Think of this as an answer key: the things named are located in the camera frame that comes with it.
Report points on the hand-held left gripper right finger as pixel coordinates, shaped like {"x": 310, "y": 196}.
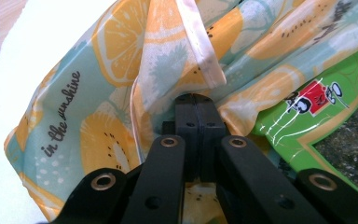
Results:
{"x": 209, "y": 124}

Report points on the white table cover sheet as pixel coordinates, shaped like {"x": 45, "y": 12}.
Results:
{"x": 12, "y": 93}

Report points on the wooden table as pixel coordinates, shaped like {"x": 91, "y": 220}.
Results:
{"x": 9, "y": 15}

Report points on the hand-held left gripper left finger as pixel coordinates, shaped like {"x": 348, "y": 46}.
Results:
{"x": 185, "y": 124}

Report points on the green seaweed snack packet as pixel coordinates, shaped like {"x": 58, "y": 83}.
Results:
{"x": 348, "y": 81}

